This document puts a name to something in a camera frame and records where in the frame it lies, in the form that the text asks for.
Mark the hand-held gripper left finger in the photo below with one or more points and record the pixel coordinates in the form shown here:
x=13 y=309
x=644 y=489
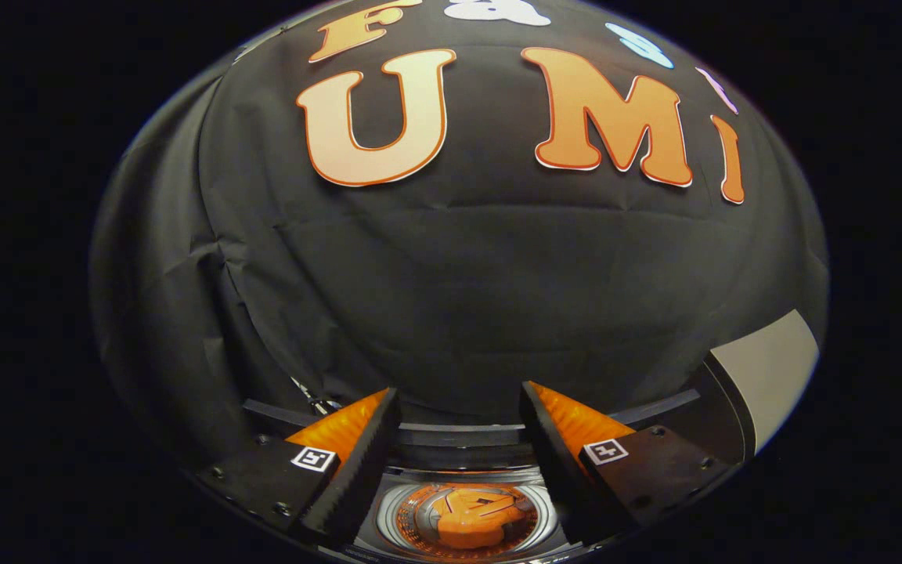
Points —
x=357 y=470

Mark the yellow polo shirt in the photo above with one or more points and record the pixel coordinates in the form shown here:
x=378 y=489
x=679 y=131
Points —
x=474 y=521

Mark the black backdrop cloth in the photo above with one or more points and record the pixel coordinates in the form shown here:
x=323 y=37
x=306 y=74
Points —
x=459 y=274

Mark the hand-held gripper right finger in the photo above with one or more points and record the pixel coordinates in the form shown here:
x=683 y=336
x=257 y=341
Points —
x=557 y=470

